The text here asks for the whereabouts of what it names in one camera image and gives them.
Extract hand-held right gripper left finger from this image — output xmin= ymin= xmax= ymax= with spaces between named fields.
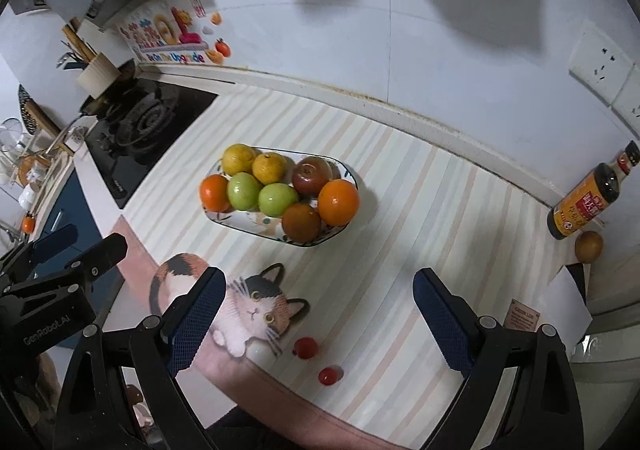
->
xmin=52 ymin=266 xmax=227 ymax=450

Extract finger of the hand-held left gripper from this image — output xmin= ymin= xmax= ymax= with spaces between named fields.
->
xmin=0 ymin=233 xmax=129 ymax=301
xmin=0 ymin=224 xmax=80 ymax=281

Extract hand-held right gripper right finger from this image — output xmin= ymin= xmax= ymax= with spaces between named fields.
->
xmin=412 ymin=267 xmax=586 ymax=450

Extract bright orange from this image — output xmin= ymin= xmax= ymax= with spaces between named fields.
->
xmin=200 ymin=174 xmax=234 ymax=212
xmin=318 ymin=179 xmax=361 ymax=227

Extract green apple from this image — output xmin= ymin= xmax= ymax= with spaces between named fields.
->
xmin=258 ymin=183 xmax=293 ymax=217
xmin=227 ymin=173 xmax=264 ymax=211

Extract brownish dark orange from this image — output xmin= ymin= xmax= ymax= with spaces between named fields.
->
xmin=281 ymin=203 xmax=322 ymax=241

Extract yellow citrus fruit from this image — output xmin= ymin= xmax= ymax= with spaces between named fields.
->
xmin=221 ymin=144 xmax=257 ymax=177
xmin=251 ymin=153 xmax=287 ymax=185

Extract floral oval plate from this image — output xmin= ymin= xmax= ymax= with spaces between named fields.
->
xmin=202 ymin=148 xmax=360 ymax=248

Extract dark red apple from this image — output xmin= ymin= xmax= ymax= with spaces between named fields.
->
xmin=291 ymin=156 xmax=333 ymax=197

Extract blue kitchen cabinet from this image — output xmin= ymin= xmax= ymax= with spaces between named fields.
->
xmin=27 ymin=169 xmax=126 ymax=313

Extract cat-shaped mat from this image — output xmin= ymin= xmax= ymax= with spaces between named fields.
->
xmin=149 ymin=252 xmax=311 ymax=359

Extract small brown card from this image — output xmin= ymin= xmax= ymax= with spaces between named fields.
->
xmin=505 ymin=299 xmax=543 ymax=331

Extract metal dish rack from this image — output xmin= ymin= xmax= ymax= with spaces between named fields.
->
xmin=0 ymin=117 xmax=76 ymax=211

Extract white paper sheet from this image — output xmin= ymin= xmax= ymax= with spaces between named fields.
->
xmin=537 ymin=266 xmax=593 ymax=348

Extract black gas stove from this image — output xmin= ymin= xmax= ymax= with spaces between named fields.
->
xmin=84 ymin=77 xmax=220 ymax=211

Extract striped table mat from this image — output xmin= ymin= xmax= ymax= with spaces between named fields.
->
xmin=122 ymin=78 xmax=588 ymax=426

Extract dark wok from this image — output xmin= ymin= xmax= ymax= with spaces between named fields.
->
xmin=47 ymin=58 xmax=141 ymax=151

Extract brown round fruit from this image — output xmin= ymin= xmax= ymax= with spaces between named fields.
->
xmin=574 ymin=231 xmax=604 ymax=263

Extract cream utensil holder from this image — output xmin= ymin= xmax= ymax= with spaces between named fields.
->
xmin=76 ymin=52 xmax=122 ymax=99

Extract dark sauce bottle yellow label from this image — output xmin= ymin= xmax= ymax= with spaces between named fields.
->
xmin=546 ymin=141 xmax=640 ymax=241

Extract wooden kitchen utensils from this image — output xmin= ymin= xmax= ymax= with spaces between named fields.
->
xmin=56 ymin=18 xmax=98 ymax=70

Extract colourful wall sticker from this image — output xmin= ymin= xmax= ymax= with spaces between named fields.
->
xmin=117 ymin=0 xmax=232 ymax=66

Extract white wall socket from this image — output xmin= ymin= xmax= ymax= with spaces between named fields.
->
xmin=611 ymin=74 xmax=640 ymax=139
xmin=569 ymin=20 xmax=636 ymax=106

